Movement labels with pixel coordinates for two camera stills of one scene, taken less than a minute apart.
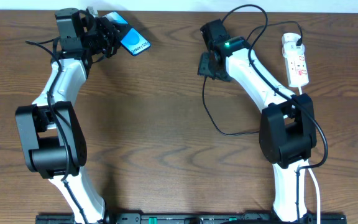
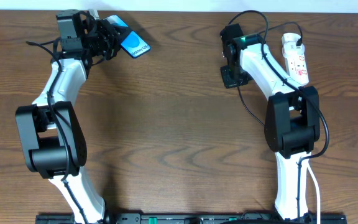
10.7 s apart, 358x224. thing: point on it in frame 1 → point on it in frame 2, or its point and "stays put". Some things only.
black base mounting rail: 194,219 stays put
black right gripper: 202,68 → 229,81
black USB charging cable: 298,43 → 264,31
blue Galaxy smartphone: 132,41 stays put
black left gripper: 110,34 stays put
